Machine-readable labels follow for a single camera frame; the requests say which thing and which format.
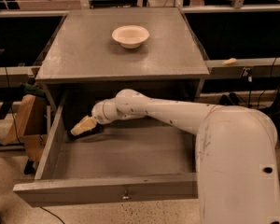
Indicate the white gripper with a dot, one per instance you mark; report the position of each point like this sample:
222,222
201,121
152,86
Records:
98,113

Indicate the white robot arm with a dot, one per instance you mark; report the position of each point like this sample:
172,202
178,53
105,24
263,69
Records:
236,166

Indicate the open grey wooden drawer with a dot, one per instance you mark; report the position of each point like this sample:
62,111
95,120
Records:
150,159

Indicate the grey wooden cabinet counter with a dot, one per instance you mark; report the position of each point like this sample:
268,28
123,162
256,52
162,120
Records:
84,51

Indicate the white ceramic bowl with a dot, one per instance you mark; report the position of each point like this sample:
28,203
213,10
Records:
130,36

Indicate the small yellow foam scrap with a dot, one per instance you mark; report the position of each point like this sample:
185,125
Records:
229,61

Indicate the grey side rail shelf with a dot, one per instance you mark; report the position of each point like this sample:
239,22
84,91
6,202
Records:
260,67

